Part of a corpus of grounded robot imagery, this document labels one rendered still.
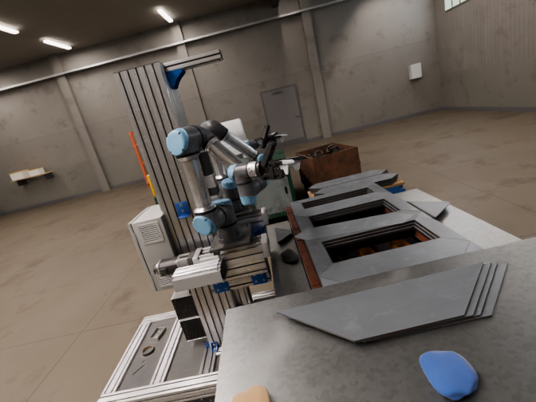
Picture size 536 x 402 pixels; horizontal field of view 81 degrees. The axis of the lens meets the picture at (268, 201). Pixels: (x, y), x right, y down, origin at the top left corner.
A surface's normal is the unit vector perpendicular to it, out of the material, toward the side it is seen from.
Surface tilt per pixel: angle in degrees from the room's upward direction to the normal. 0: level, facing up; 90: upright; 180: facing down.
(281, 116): 90
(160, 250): 90
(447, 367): 3
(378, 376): 0
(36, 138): 90
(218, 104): 90
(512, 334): 0
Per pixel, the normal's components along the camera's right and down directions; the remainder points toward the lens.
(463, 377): -0.22, -0.85
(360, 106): 0.02, 0.29
